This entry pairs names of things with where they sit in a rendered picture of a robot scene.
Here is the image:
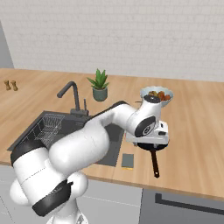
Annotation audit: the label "grey dishwasher front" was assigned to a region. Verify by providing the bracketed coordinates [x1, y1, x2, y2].
[139, 187, 224, 224]

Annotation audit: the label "black frying pan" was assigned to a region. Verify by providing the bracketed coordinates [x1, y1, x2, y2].
[136, 142, 168, 179]

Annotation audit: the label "dark grey sink basin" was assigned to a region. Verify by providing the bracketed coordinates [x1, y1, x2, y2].
[6, 109, 126, 168]

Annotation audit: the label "brown salt shaker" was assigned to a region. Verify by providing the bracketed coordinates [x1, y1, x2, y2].
[3, 79, 12, 91]

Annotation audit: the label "brown pepper shaker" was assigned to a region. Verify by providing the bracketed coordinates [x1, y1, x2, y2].
[10, 80, 19, 92]

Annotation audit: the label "black dishwasher handle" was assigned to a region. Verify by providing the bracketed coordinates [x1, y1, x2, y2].
[154, 192, 224, 216]

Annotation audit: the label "dark grey tap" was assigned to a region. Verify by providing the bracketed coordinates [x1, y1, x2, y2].
[56, 80, 89, 117]

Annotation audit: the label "green plant in grey pot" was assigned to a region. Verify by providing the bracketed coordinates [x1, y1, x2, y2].
[87, 68, 110, 102]

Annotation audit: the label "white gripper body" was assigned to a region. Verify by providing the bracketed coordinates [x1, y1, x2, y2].
[125, 129, 170, 147]

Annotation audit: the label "grey cupboard fronts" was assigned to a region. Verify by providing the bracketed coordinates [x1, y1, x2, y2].
[0, 164, 144, 224]

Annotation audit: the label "wire dish rack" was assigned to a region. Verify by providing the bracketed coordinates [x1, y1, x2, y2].
[31, 114, 66, 146]

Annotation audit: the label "grey sponge with yellow edge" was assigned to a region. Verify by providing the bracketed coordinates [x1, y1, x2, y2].
[121, 153, 135, 171]

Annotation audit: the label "white bowl of fruit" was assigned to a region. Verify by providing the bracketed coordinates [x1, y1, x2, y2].
[139, 86, 175, 109]

